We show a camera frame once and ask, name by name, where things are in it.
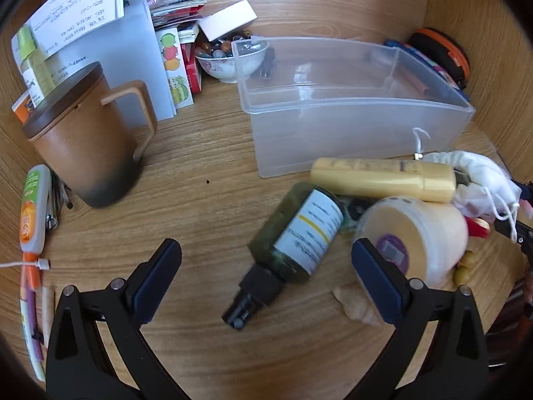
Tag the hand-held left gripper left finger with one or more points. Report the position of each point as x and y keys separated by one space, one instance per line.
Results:
x=162 y=275

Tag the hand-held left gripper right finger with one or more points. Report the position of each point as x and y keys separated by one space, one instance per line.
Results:
x=374 y=279

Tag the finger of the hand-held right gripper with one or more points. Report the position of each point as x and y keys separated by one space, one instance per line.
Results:
x=516 y=233
x=522 y=189

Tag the red velvet pouch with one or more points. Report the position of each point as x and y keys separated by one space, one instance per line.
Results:
x=474 y=227

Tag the cream round jar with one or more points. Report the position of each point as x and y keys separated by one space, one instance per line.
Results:
x=433 y=233

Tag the dark green spray bottle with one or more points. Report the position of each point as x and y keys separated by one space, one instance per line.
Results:
x=300 y=225

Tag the yellow cosmetic tube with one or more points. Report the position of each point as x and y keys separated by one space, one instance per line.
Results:
x=374 y=177

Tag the clear plastic bin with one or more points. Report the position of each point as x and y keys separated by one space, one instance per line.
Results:
x=354 y=133

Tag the seashell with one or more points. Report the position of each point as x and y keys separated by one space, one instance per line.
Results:
x=358 y=308

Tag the olive green bead charm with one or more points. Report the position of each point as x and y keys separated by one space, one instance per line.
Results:
x=462 y=275

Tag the reddish chair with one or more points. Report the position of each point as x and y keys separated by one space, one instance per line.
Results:
x=510 y=325

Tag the dark metal pens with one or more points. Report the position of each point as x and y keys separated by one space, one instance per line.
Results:
x=56 y=200

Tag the orange pink marker pen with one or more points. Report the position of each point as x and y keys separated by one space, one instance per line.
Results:
x=32 y=300

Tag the blue patchwork pouch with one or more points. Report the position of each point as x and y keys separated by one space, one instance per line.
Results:
x=445 y=76

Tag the orange green tube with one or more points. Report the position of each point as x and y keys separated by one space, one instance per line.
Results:
x=35 y=208

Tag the pink case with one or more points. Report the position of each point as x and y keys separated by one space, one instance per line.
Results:
x=416 y=83

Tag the brown mug with lid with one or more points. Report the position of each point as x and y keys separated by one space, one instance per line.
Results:
x=83 y=146

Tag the black orange zip pouch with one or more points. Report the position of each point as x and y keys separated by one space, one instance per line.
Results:
x=441 y=54

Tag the small red box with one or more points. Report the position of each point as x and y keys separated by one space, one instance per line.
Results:
x=192 y=75

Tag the floral ceramic bowl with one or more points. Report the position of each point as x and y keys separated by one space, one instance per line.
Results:
x=220 y=68

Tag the small orange box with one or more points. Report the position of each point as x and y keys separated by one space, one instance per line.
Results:
x=23 y=108

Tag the white file holder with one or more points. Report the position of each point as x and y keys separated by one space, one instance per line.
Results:
x=125 y=58

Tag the colored stone beads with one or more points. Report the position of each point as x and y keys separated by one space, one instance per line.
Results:
x=216 y=48

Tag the pale green spray bottle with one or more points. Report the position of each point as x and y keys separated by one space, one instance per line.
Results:
x=31 y=50

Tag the white cardboard box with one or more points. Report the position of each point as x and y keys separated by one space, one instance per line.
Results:
x=227 y=21

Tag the pile of packets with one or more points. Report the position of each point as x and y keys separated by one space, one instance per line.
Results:
x=175 y=8

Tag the printed white paper sheet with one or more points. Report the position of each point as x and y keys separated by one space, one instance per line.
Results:
x=83 y=8

